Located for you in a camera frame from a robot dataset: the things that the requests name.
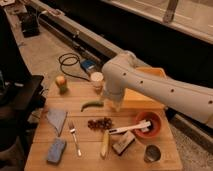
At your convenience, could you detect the blue box on floor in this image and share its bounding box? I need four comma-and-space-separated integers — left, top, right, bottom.
80, 59, 97, 74

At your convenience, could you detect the yellow plastic bin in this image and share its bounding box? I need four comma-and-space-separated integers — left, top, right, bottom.
121, 66, 167, 110

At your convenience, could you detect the small metal cup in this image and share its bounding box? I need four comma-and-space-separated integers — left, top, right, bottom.
144, 145, 161, 163

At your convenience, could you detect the white handled brush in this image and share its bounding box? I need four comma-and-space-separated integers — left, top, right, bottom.
109, 121, 151, 134

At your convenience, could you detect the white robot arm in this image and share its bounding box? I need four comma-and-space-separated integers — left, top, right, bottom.
102, 51, 213, 129

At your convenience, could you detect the apple on green stand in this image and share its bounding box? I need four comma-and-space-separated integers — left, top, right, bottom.
55, 75, 68, 94

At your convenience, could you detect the white paper cup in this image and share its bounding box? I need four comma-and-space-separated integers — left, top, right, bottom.
90, 72, 104, 90

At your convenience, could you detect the red bowl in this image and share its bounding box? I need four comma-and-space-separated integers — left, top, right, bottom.
134, 112, 162, 139

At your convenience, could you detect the black coiled cable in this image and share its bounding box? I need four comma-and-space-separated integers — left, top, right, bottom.
58, 52, 92, 82

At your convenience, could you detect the silver fork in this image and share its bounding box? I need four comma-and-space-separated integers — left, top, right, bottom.
68, 121, 82, 157

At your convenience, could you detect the blue folded cloth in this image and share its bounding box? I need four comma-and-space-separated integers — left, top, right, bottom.
46, 108, 67, 136

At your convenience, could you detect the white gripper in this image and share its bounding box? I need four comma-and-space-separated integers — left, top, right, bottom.
103, 91, 124, 112

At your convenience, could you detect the bunch of dark grapes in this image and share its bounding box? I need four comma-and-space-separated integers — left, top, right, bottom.
87, 117, 113, 130

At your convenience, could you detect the blue sponge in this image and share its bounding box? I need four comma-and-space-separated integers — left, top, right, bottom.
46, 138, 66, 164

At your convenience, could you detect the black box device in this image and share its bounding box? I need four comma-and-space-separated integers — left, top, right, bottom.
21, 13, 40, 37

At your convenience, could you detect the green chili pepper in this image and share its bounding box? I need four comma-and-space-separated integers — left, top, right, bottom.
81, 101, 104, 112

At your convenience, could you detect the wooden block eraser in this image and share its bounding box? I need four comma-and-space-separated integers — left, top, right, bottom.
112, 131, 135, 155

